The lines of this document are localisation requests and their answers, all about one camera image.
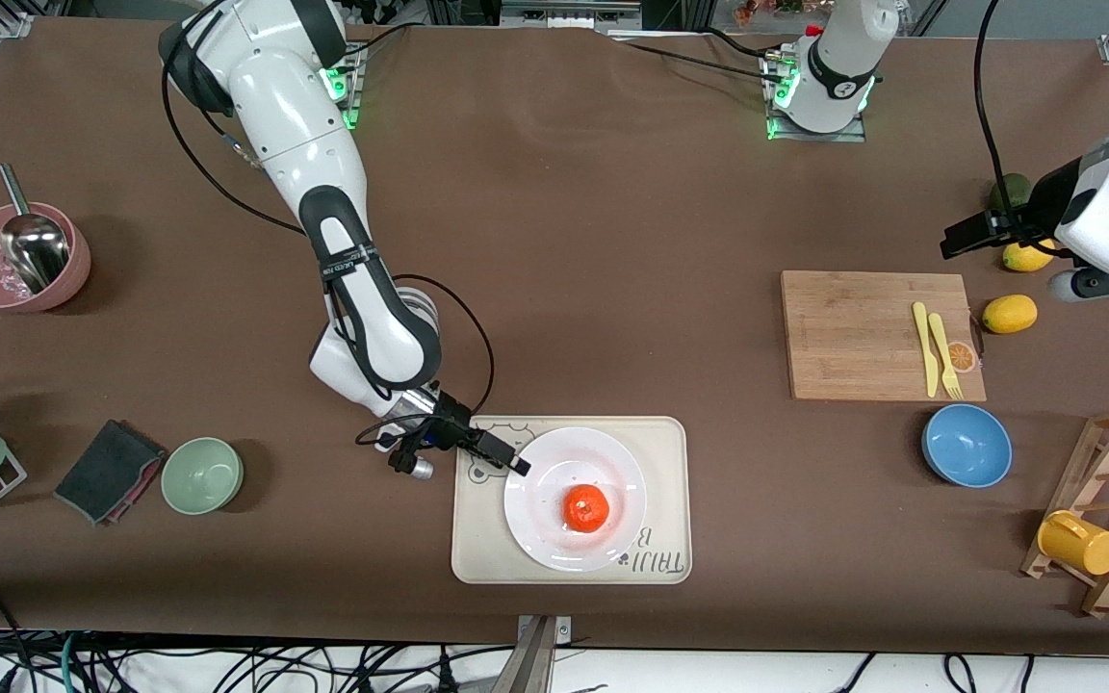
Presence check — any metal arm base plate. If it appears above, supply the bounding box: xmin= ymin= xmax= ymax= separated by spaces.
xmin=764 ymin=48 xmax=868 ymax=143
xmin=323 ymin=43 xmax=363 ymax=132

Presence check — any orange mandarin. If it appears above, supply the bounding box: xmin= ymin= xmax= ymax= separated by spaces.
xmin=562 ymin=484 xmax=610 ymax=534

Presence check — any yellow lemon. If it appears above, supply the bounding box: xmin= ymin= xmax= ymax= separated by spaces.
xmin=983 ymin=295 xmax=1039 ymax=335
xmin=1002 ymin=237 xmax=1056 ymax=273

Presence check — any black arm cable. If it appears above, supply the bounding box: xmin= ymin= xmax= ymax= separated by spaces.
xmin=973 ymin=0 xmax=1027 ymax=232
xmin=160 ymin=0 xmax=498 ymax=449

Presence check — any pink bowl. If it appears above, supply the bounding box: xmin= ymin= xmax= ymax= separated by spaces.
xmin=0 ymin=202 xmax=92 ymax=314

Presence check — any bamboo cutting board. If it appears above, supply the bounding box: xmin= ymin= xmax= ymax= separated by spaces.
xmin=781 ymin=270 xmax=987 ymax=402

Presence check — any aluminium frame beam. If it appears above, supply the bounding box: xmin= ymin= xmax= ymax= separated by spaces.
xmin=502 ymin=0 xmax=642 ymax=28

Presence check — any black base cable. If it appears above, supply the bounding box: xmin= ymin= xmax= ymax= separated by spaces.
xmin=704 ymin=27 xmax=787 ymax=59
xmin=343 ymin=21 xmax=421 ymax=59
xmin=624 ymin=40 xmax=775 ymax=78

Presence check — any white round plate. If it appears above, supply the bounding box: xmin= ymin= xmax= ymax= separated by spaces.
xmin=503 ymin=427 xmax=648 ymax=574

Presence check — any blue bowl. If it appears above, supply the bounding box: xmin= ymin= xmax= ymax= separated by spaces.
xmin=921 ymin=403 xmax=1014 ymax=489

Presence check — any wooden mug rack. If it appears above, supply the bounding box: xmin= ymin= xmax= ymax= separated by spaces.
xmin=1021 ymin=406 xmax=1109 ymax=619

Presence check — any dark grey folded cloth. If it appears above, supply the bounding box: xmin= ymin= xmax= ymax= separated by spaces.
xmin=55 ymin=420 xmax=168 ymax=526

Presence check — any metal scoop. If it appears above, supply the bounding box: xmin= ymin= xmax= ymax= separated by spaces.
xmin=0 ymin=164 xmax=72 ymax=295

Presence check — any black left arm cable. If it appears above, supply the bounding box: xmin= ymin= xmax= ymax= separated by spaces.
xmin=973 ymin=0 xmax=1027 ymax=232

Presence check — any dark green avocado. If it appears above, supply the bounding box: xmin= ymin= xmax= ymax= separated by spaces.
xmin=988 ymin=173 xmax=1034 ymax=211

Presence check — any green floor cable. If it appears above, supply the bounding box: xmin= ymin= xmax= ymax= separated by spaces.
xmin=59 ymin=630 xmax=84 ymax=693

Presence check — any yellow plastic fork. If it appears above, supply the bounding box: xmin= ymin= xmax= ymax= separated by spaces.
xmin=929 ymin=313 xmax=964 ymax=400

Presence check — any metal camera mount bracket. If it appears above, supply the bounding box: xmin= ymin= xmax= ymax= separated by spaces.
xmin=502 ymin=614 xmax=575 ymax=693

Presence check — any pale green bowl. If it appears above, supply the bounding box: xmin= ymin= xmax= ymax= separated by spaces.
xmin=161 ymin=437 xmax=245 ymax=516

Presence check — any yellow plastic knife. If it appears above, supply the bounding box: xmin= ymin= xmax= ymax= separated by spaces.
xmin=913 ymin=302 xmax=941 ymax=398

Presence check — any yellow mug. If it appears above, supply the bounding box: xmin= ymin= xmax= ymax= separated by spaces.
xmin=1038 ymin=510 xmax=1109 ymax=577

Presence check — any cream tray with bear print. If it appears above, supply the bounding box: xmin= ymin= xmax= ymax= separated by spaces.
xmin=451 ymin=416 xmax=692 ymax=585

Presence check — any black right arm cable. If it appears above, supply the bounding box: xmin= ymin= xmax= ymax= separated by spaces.
xmin=160 ymin=0 xmax=498 ymax=449

